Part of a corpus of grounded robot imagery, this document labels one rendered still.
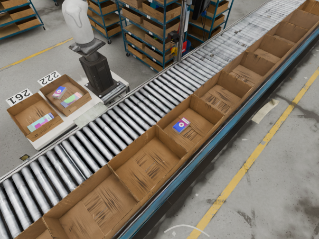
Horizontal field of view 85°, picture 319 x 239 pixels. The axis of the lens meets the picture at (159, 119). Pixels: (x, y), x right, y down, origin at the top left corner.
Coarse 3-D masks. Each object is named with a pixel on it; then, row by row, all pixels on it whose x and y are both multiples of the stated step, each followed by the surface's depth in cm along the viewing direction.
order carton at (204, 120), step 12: (192, 96) 134; (180, 108) 133; (192, 108) 143; (204, 108) 133; (168, 120) 130; (192, 120) 138; (204, 120) 138; (216, 120) 130; (168, 132) 132; (192, 132) 132; (204, 132) 132; (180, 144) 126; (192, 144) 126
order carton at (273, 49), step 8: (264, 40) 183; (272, 40) 178; (280, 40) 173; (248, 48) 167; (256, 48) 187; (264, 48) 187; (272, 48) 182; (280, 48) 177; (288, 48) 172; (264, 56) 183; (272, 56) 183; (280, 56) 181
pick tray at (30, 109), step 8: (32, 96) 159; (40, 96) 161; (16, 104) 153; (24, 104) 158; (32, 104) 163; (40, 104) 164; (48, 104) 156; (8, 112) 147; (16, 112) 157; (24, 112) 158; (32, 112) 158; (40, 112) 158; (48, 112) 158; (56, 112) 147; (16, 120) 150; (24, 120) 154; (32, 120) 153; (56, 120) 148; (24, 128) 149; (40, 128) 140; (48, 128) 146; (32, 136) 139; (40, 136) 145
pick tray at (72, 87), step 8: (56, 80) 171; (64, 80) 177; (72, 80) 172; (40, 88) 163; (48, 88) 169; (56, 88) 175; (72, 88) 175; (80, 88) 171; (48, 96) 169; (64, 96) 169; (88, 96) 163; (56, 104) 164; (72, 104) 154; (80, 104) 161; (64, 112) 152; (72, 112) 159
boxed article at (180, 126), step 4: (180, 120) 134; (184, 120) 134; (176, 124) 132; (180, 124) 132; (184, 124) 132; (188, 124) 133; (172, 128) 132; (176, 128) 130; (180, 128) 130; (184, 128) 131; (180, 132) 130
